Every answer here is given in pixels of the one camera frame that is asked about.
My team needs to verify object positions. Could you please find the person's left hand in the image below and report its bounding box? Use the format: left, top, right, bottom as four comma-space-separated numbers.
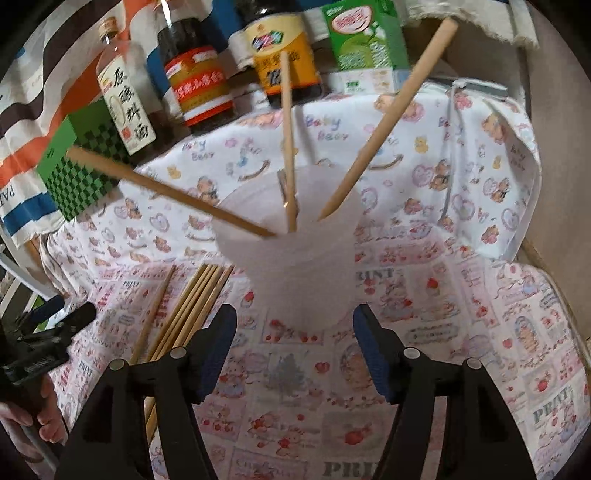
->
1, 374, 66, 464

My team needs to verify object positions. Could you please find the green checkered box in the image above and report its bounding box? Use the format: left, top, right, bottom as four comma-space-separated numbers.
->
35, 98, 136, 222

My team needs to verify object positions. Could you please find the translucent white plastic cup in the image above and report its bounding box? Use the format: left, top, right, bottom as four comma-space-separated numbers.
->
211, 165, 363, 332

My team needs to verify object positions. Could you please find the clear cooking wine bottle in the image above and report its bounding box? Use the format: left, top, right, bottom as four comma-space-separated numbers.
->
96, 16, 173, 166

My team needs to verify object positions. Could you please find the striped fabric backdrop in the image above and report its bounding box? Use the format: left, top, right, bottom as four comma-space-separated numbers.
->
1, 1, 539, 248

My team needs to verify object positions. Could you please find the red label sauce bottle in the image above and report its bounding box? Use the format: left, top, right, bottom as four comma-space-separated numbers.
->
154, 1, 235, 135

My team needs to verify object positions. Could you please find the green milk carton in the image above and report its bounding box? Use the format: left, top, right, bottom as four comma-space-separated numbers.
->
322, 0, 410, 94

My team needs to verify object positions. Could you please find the yellow label oyster sauce bottle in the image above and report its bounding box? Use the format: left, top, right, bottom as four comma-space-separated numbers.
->
235, 0, 322, 108

